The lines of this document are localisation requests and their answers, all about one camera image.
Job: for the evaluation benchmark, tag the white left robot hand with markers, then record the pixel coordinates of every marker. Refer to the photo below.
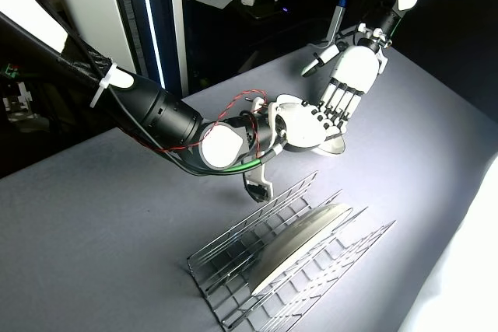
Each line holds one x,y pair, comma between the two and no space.
358,67

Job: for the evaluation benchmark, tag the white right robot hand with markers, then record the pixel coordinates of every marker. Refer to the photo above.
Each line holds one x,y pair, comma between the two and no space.
303,130

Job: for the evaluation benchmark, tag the black phone blue light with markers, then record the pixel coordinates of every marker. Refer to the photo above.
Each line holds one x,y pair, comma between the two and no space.
268,9

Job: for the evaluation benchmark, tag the white zip tie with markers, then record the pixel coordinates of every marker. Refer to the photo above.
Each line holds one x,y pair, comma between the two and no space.
103,85

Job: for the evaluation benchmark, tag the green terminal block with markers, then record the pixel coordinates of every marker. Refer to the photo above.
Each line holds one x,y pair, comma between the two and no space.
9,69

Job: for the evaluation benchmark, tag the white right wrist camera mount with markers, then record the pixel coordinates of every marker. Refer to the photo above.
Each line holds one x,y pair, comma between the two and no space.
258,186

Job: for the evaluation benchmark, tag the white metal bracket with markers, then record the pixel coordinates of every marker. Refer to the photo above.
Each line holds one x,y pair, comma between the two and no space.
17,102

